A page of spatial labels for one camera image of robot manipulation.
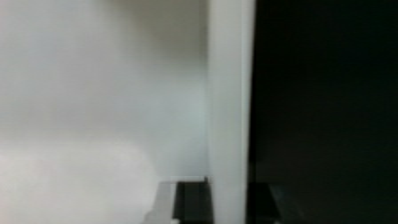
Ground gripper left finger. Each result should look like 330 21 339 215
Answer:
154 178 213 224

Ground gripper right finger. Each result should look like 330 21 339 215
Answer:
247 183 307 224

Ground white square table top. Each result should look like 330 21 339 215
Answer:
0 0 254 224

